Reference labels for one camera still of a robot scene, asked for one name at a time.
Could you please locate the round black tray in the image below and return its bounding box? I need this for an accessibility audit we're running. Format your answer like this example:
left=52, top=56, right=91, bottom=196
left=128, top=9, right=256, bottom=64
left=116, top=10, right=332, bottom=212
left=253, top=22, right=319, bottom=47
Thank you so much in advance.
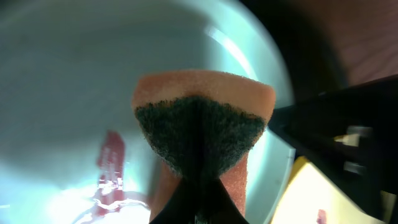
left=241, top=0, right=348, bottom=101

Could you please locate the light blue plate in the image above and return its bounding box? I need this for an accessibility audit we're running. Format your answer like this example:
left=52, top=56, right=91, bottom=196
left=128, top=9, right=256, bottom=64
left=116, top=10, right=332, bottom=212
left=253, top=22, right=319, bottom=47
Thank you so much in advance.
left=1, top=1, right=294, bottom=223

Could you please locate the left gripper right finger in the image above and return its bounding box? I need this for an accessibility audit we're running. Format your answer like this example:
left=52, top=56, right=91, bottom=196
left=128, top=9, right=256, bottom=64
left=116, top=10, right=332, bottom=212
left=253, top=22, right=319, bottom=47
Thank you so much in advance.
left=198, top=179, right=248, bottom=224

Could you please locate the green and orange sponge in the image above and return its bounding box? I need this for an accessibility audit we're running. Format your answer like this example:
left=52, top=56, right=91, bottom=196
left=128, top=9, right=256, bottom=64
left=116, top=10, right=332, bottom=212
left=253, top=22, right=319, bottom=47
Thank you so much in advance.
left=132, top=70, right=276, bottom=223

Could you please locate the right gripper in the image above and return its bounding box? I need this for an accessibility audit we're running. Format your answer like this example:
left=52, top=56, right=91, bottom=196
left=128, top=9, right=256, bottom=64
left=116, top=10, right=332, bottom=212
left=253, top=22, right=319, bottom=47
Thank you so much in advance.
left=269, top=75, right=397, bottom=218

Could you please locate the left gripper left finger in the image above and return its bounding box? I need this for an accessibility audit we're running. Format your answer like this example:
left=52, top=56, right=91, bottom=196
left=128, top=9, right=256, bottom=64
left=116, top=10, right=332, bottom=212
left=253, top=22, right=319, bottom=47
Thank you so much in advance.
left=149, top=179, right=199, bottom=224

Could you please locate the yellow plate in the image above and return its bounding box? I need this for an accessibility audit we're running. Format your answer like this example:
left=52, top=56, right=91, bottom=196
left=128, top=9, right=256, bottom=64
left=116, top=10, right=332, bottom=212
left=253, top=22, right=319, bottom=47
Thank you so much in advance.
left=270, top=156, right=397, bottom=224

